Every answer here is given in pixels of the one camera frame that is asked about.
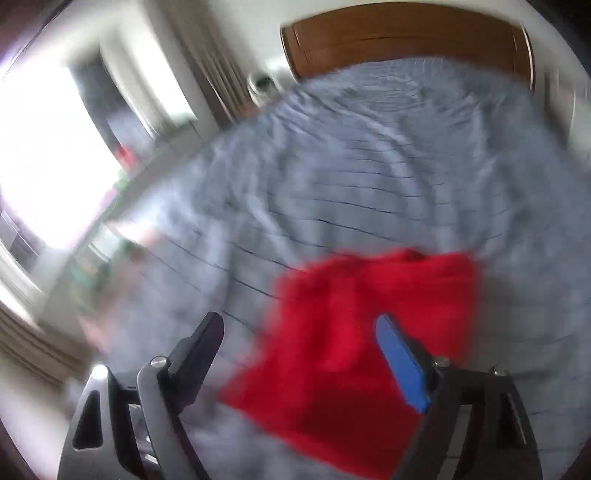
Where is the beige curtain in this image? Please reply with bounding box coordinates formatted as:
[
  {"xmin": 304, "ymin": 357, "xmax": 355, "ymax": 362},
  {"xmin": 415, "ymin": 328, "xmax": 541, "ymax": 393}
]
[{"xmin": 157, "ymin": 0, "xmax": 259, "ymax": 134}]

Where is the red sweater with white figure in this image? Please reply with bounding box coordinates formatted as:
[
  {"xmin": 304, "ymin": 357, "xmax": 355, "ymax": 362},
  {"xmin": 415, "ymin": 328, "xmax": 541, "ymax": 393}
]
[{"xmin": 219, "ymin": 247, "xmax": 484, "ymax": 479}]

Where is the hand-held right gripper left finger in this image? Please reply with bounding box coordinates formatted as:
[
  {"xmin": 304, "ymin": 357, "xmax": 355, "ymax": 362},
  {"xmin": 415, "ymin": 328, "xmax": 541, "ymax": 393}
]
[{"xmin": 57, "ymin": 311, "xmax": 225, "ymax": 480}]

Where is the window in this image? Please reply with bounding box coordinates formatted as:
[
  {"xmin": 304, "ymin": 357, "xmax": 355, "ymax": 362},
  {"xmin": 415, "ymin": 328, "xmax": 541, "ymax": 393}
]
[{"xmin": 0, "ymin": 28, "xmax": 199, "ymax": 259}]

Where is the wooden headboard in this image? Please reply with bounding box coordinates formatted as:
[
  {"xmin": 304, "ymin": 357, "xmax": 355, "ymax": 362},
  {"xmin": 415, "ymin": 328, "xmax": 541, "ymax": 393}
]
[{"xmin": 280, "ymin": 4, "xmax": 536, "ymax": 91}]

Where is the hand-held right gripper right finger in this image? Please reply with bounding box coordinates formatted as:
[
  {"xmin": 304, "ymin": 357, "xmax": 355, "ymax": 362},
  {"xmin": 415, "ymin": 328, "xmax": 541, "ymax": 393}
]
[{"xmin": 375, "ymin": 313, "xmax": 544, "ymax": 480}]

